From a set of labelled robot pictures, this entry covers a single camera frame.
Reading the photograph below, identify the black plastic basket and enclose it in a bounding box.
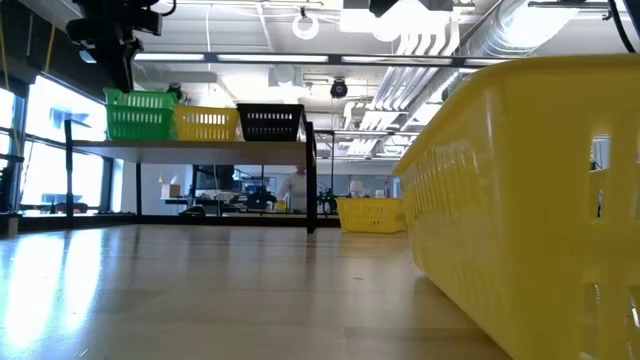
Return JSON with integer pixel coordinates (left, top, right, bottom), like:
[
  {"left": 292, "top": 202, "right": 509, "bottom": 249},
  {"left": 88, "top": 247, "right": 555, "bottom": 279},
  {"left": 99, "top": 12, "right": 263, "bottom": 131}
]
[{"left": 235, "top": 102, "right": 306, "bottom": 143}]

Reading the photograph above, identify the silver ventilation duct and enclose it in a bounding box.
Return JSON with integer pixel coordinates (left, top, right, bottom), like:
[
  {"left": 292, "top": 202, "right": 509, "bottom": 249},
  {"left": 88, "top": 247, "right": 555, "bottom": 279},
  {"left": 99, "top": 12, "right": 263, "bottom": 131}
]
[{"left": 442, "top": 0, "right": 581, "bottom": 101}]

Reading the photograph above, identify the black ceiling light rail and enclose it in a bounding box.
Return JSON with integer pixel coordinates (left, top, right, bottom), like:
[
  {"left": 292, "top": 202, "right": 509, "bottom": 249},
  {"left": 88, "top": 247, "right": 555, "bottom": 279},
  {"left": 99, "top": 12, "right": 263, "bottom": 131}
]
[{"left": 79, "top": 49, "right": 517, "bottom": 69}]

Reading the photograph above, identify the black-legged shelf with light board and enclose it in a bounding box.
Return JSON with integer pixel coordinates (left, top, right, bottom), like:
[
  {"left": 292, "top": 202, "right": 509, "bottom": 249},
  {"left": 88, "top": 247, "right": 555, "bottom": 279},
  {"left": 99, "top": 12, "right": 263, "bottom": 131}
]
[{"left": 63, "top": 118, "right": 319, "bottom": 235}]

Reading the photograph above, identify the yellow hanging cable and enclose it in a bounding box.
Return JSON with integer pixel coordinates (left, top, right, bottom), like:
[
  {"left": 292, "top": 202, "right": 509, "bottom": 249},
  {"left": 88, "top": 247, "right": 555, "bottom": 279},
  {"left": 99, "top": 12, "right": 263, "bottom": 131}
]
[{"left": 44, "top": 23, "right": 57, "bottom": 76}]

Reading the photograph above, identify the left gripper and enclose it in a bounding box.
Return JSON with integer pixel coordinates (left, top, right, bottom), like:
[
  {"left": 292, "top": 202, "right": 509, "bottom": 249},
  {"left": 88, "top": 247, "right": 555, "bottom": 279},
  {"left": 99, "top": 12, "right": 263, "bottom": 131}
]
[{"left": 64, "top": 0, "right": 164, "bottom": 94}]

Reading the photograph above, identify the person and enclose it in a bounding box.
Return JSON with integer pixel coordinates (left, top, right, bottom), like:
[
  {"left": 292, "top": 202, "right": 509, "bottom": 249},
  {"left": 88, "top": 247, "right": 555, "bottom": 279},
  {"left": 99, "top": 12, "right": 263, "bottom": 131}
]
[{"left": 277, "top": 166, "right": 309, "bottom": 214}]

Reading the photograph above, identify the white hanging ring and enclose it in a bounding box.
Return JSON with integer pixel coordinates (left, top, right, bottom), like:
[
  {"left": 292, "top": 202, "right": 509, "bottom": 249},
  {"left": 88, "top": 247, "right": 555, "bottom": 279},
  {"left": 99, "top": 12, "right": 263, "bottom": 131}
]
[{"left": 291, "top": 11, "right": 321, "bottom": 42}]

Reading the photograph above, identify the yellow plastic basket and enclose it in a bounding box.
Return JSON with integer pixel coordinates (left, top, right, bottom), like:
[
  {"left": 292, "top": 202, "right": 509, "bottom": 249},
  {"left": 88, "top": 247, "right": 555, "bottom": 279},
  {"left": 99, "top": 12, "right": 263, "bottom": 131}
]
[
  {"left": 335, "top": 196, "right": 408, "bottom": 235},
  {"left": 393, "top": 53, "right": 640, "bottom": 360},
  {"left": 173, "top": 104, "right": 241, "bottom": 143}
]

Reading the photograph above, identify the black metal frame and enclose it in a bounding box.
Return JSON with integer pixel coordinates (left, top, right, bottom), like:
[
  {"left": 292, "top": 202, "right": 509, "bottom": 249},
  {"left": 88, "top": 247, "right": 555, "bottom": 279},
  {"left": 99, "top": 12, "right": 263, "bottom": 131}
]
[{"left": 314, "top": 128, "right": 401, "bottom": 216}]

